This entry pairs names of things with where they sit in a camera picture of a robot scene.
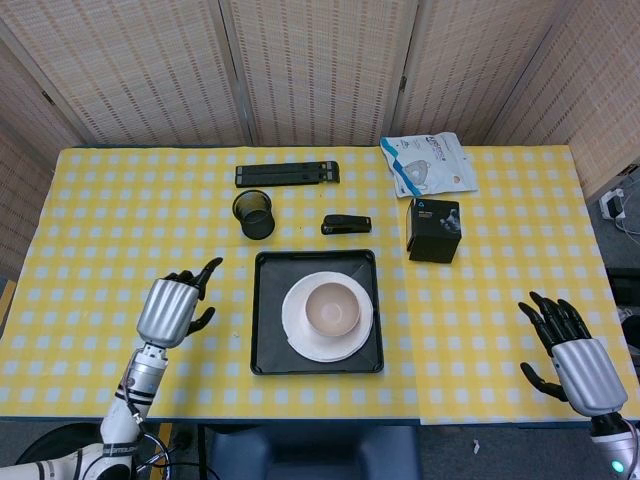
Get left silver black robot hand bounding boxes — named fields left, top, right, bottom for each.
left=135, top=257, right=224, bottom=349

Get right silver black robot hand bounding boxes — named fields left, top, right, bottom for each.
left=517, top=291, right=629, bottom=417

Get white paper plate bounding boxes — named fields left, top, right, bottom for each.
left=281, top=271, right=375, bottom=364

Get beige plastic bowl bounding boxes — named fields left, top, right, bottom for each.
left=304, top=281, right=362, bottom=337

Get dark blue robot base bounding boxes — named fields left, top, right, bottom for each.
left=207, top=424, right=421, bottom=480

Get black square plastic tray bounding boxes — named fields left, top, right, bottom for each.
left=249, top=248, right=385, bottom=377

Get yellow white checkered tablecloth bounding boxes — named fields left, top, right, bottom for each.
left=0, top=146, right=421, bottom=420
left=378, top=144, right=640, bottom=427

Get black mesh pen holder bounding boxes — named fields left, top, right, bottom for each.
left=231, top=187, right=277, bottom=241

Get white power adapter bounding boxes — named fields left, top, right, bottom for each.
left=598, top=188, right=629, bottom=220

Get black folding laptop stand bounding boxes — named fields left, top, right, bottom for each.
left=234, top=160, right=343, bottom=189

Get black stapler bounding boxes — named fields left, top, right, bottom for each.
left=320, top=214, right=374, bottom=236

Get black cardboard box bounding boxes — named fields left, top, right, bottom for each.
left=405, top=197, right=461, bottom=265

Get white blue mask package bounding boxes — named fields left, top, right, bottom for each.
left=379, top=131, right=480, bottom=200

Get beige woven folding screen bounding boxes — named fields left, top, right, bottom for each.
left=0, top=0, right=640, bottom=281

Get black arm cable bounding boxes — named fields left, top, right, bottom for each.
left=119, top=379, right=177, bottom=474

